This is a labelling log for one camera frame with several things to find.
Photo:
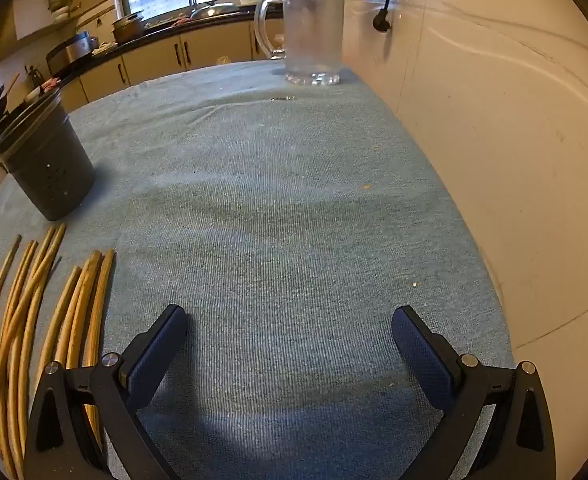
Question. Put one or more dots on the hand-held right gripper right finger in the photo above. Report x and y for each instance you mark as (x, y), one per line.
(426, 365)

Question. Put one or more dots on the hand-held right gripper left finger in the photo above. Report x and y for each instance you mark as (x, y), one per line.
(149, 365)

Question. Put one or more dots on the row of wooden chopsticks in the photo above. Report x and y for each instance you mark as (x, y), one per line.
(86, 280)

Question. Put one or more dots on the dark grey utensil holder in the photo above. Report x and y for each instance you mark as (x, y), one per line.
(49, 170)

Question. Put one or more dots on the blue-grey table cloth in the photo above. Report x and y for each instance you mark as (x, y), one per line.
(274, 210)

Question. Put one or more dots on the beige lower kitchen cabinets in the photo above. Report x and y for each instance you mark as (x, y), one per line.
(214, 50)

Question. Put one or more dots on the steel countertop appliance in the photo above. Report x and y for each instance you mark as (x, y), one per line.
(74, 50)

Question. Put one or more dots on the brown cooking pot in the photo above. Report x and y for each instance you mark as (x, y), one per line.
(126, 30)

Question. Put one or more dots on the black kitchen countertop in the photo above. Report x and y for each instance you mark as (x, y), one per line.
(174, 30)

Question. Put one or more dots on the clear glass mug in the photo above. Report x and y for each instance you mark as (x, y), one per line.
(314, 30)

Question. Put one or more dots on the steel pan lid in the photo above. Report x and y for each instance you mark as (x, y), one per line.
(214, 8)

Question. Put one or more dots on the wall dish shelf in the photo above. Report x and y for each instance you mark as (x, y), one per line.
(61, 10)

